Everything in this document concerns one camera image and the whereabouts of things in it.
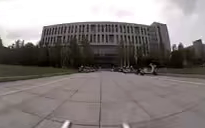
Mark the row of trees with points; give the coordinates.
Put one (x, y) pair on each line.
(16, 56)
(176, 59)

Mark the robot's own part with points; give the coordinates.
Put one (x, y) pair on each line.
(66, 124)
(125, 125)

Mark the grass lawn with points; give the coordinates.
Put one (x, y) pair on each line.
(23, 70)
(190, 70)

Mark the grey stone paved plaza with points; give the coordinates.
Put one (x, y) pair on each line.
(103, 100)

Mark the pale parked scooter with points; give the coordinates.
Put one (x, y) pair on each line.
(149, 70)

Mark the row of parked scooters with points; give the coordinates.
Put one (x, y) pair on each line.
(126, 69)
(86, 69)

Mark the large curved multi-storey building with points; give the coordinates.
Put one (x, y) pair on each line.
(105, 36)

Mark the grey building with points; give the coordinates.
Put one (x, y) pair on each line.
(203, 50)

